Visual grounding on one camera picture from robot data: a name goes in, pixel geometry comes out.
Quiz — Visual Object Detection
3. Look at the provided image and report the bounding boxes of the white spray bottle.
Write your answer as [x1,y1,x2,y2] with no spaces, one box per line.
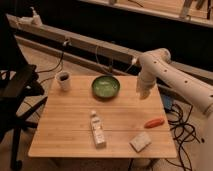
[31,7,42,26]

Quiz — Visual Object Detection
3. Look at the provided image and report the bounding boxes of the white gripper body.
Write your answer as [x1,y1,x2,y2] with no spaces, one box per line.
[136,75,155,99]

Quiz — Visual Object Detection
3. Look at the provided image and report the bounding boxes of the black office chair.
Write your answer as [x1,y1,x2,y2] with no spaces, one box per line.
[0,11,47,171]

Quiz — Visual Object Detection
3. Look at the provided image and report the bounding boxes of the black cable left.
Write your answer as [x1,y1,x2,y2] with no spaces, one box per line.
[35,39,71,84]

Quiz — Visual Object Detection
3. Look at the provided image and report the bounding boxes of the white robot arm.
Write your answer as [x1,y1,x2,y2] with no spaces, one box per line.
[136,48,213,171]

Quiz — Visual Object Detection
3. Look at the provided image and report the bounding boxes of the wooden table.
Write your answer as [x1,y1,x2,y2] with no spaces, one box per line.
[29,76,177,158]

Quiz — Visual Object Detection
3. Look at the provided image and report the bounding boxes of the black floor cables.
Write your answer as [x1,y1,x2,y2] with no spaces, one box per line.
[164,104,204,171]

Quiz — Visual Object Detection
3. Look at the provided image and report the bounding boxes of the white mug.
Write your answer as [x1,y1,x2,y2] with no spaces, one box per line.
[56,71,71,91]

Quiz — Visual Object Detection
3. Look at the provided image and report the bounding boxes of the white wall plug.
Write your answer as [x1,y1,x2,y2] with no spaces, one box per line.
[131,57,138,65]

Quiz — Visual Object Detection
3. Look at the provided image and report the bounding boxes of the green bowl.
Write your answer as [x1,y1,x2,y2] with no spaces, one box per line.
[91,75,120,99]

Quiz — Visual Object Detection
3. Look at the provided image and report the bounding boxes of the clear plastic bottle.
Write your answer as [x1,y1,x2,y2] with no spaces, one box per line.
[90,110,106,149]

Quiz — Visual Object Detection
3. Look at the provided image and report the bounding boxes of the blue box on floor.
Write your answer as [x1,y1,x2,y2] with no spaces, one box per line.
[161,95,173,110]

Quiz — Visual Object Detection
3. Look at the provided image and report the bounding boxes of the orange carrot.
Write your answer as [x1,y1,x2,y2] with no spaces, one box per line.
[144,118,165,129]

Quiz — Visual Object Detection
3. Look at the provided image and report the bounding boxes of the white sponge block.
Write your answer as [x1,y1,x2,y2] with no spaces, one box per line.
[130,132,151,152]

